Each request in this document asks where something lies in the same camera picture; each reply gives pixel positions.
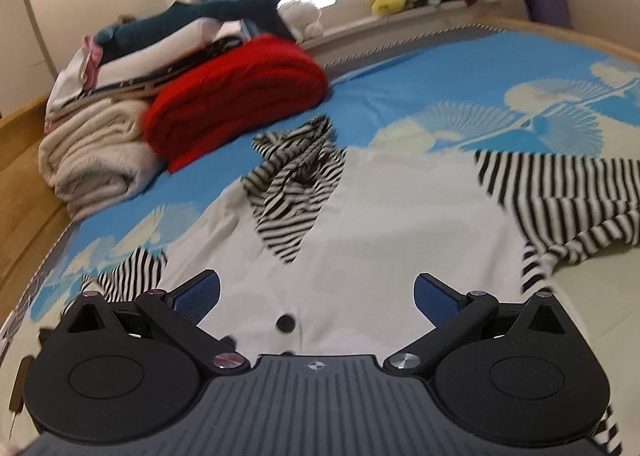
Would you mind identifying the dark teal shark plush toy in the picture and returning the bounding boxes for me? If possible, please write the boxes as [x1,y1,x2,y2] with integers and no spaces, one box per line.
[95,0,306,49]

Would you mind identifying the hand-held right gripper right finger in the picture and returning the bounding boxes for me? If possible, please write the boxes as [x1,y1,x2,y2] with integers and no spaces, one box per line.
[382,273,573,377]

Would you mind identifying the folded cream fluffy blanket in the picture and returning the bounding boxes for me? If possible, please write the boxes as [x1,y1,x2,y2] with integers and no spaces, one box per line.
[39,98,166,221]

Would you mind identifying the white cardigan with striped sleeves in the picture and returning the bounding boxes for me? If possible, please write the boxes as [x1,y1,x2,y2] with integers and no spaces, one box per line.
[80,116,640,456]

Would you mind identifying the white plush toy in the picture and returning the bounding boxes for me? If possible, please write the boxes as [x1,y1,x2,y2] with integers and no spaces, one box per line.
[277,2,326,41]

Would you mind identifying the folded red knitted sweater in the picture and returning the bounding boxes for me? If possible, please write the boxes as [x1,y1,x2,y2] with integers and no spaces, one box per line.
[141,34,329,174]

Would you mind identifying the pile of folded white clothes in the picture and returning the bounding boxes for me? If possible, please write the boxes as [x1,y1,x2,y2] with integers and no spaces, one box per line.
[45,18,256,124]

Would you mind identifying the blue printed bed sheet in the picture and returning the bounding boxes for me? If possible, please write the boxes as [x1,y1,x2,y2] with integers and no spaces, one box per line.
[0,23,640,456]

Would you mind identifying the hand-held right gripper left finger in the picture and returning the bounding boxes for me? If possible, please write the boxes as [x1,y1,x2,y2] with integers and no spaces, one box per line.
[60,270,251,375]

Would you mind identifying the purple rolled mat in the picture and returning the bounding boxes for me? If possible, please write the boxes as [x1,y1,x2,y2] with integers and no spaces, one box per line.
[517,0,573,29]

